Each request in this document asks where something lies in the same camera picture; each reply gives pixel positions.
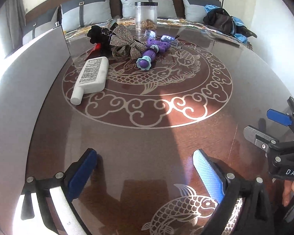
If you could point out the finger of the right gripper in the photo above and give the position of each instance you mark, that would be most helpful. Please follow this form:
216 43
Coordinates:
279 117
258 138

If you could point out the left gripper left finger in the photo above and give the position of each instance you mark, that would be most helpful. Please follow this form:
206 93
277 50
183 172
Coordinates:
62 189

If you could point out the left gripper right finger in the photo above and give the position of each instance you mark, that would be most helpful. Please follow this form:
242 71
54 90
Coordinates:
243 205

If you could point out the white lotion bottle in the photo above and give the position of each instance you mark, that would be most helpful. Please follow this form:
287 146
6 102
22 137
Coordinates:
91 79

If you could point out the red packet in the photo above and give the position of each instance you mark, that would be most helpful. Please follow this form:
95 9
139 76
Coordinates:
98 48

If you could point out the black fuzzy scrunchie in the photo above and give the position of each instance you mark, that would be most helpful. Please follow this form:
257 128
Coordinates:
101 35

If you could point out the rhinestone bow hair clip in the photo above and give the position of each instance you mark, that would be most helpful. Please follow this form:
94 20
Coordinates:
122 37

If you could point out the clear eyeglasses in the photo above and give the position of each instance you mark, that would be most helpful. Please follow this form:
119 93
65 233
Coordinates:
149 34

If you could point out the person's right hand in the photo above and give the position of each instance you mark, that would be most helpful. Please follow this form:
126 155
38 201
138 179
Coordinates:
288 190

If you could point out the large white cardboard box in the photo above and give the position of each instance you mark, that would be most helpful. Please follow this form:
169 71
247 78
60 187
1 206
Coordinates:
25 80

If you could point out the black and blue clothes pile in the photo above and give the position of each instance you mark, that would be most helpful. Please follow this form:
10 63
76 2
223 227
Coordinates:
219 19

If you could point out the floral sofa cover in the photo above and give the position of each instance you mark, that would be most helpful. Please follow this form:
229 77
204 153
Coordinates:
163 22

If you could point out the grey pillow far left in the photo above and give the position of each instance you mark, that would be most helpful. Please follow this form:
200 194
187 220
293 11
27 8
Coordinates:
40 25

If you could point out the clear plastic jar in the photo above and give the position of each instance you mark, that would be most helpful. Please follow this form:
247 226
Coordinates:
146 15

